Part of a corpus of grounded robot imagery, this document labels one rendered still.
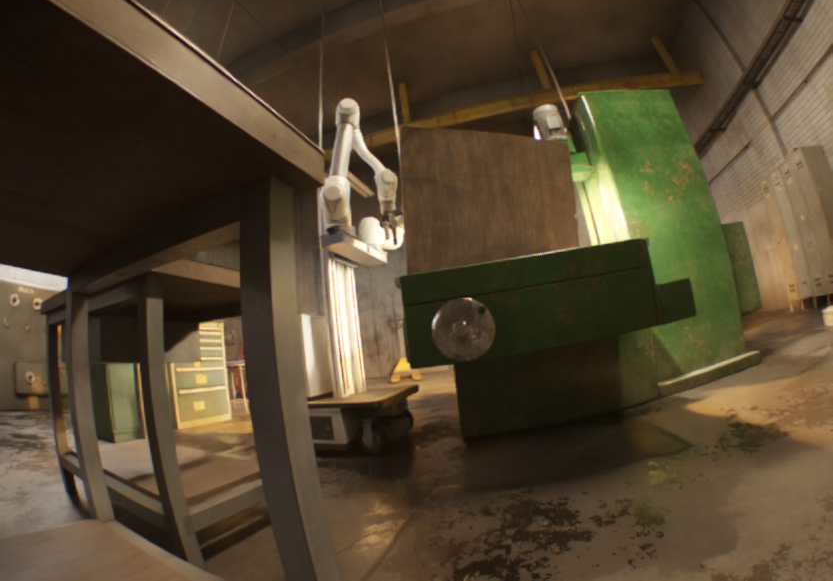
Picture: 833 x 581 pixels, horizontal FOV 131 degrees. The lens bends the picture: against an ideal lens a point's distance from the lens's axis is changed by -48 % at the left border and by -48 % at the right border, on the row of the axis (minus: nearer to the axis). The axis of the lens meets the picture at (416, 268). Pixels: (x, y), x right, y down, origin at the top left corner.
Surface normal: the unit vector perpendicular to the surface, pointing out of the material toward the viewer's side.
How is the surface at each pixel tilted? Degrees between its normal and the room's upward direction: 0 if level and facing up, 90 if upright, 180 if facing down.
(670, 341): 90
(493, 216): 104
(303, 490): 90
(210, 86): 90
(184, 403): 90
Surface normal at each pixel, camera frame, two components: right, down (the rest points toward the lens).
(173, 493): 0.94, -0.18
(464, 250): 0.29, 0.00
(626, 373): -0.16, -0.19
